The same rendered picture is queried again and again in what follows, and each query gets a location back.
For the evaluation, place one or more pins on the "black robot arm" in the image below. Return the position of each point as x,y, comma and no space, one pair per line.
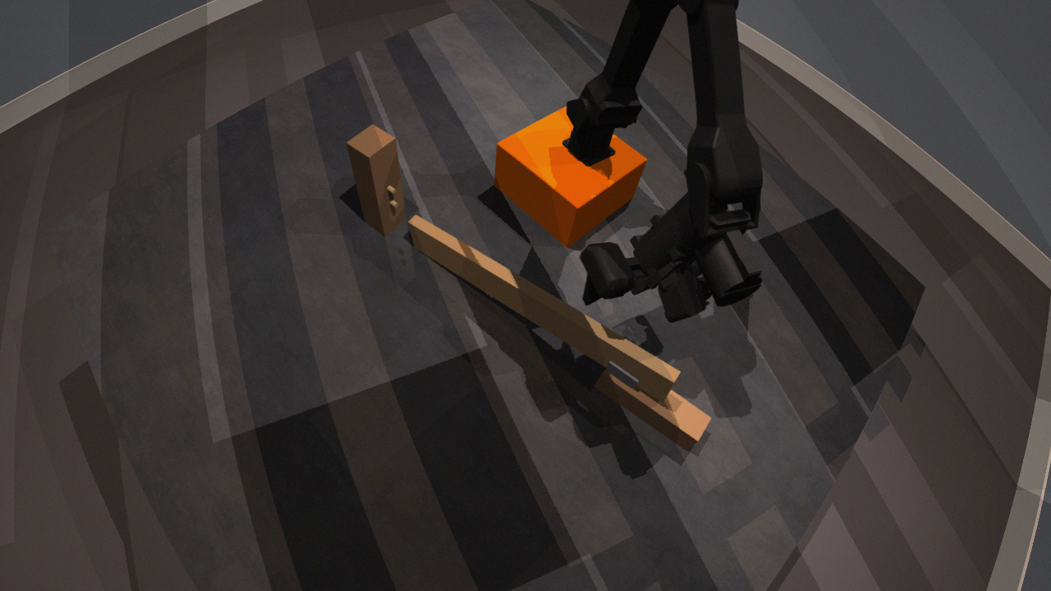
723,157

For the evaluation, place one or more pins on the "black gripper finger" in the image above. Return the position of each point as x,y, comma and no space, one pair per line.
590,294
639,286

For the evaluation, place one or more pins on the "long wooden rail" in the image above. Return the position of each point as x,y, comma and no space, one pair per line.
568,324

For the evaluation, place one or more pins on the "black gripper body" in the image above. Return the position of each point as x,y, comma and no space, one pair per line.
613,275

